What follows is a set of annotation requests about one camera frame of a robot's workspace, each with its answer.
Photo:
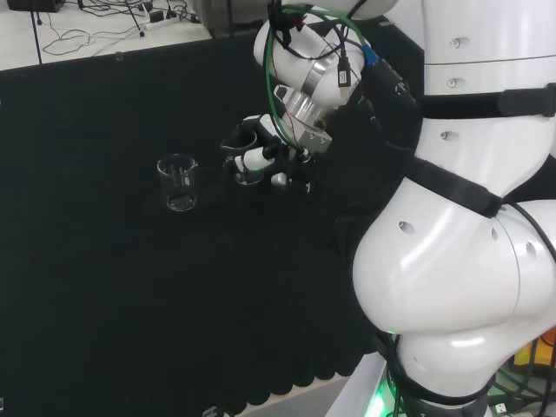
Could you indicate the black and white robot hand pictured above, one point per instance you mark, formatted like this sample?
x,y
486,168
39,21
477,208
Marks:
x,y
258,158

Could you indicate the small clear glass beaker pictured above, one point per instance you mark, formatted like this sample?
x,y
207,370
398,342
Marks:
x,y
243,176

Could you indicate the white power strip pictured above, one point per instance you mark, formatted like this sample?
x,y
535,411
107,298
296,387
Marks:
x,y
174,19

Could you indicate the black bench cloth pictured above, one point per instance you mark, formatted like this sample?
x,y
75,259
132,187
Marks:
x,y
130,260

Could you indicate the black tripod leg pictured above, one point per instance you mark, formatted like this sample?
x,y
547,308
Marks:
x,y
135,19

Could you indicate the black box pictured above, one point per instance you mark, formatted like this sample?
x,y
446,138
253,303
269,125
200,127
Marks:
x,y
37,5

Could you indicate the yellow stop button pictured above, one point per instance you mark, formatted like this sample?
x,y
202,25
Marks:
x,y
532,354

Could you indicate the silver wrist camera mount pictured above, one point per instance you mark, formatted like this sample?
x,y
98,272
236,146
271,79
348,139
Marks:
x,y
317,140

